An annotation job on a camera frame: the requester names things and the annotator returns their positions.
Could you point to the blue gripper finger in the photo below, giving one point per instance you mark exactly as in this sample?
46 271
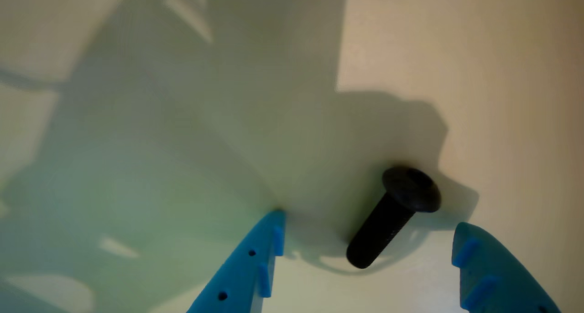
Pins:
497 276
242 272

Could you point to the black bolt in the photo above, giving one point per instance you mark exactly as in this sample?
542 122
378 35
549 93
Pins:
392 212

